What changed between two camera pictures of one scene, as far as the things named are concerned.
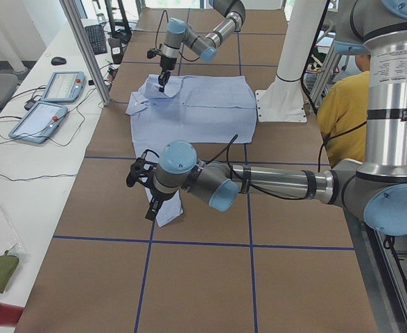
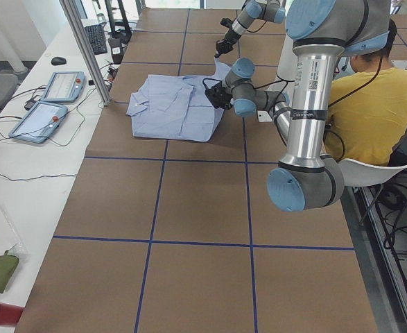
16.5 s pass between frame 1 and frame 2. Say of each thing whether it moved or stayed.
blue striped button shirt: moved
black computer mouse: stayed
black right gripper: moved
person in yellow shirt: stayed
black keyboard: stayed
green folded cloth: stayed
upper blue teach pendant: stayed
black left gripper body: moved
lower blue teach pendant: stayed
